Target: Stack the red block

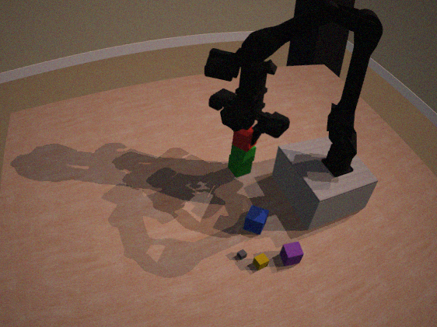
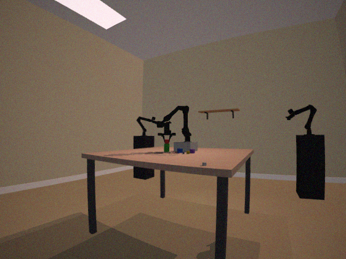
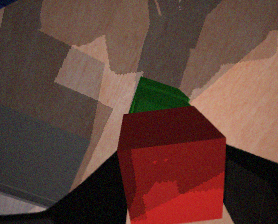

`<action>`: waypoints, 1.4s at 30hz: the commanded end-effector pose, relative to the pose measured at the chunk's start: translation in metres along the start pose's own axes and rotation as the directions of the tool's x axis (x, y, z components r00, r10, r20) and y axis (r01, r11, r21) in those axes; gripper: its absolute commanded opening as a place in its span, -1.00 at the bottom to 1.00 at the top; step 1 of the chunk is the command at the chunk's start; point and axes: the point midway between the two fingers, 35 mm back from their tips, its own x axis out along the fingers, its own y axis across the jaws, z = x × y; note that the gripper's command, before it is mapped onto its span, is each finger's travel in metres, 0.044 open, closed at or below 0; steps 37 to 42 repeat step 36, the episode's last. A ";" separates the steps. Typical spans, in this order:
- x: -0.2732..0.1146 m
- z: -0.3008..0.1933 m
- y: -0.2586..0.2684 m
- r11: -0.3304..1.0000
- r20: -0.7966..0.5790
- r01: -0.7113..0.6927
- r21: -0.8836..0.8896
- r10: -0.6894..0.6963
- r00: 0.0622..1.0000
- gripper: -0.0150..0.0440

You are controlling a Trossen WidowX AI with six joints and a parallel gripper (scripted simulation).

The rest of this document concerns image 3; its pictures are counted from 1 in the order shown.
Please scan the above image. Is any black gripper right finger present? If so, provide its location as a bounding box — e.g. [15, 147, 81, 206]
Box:
[223, 144, 278, 224]

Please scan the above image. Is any red block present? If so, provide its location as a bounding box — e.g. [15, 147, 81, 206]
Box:
[117, 106, 226, 224]

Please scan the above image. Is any green block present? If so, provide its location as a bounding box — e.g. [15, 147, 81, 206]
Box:
[130, 86, 191, 113]
[128, 76, 190, 114]

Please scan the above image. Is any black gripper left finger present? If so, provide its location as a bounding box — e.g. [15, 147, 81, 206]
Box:
[0, 151, 127, 224]

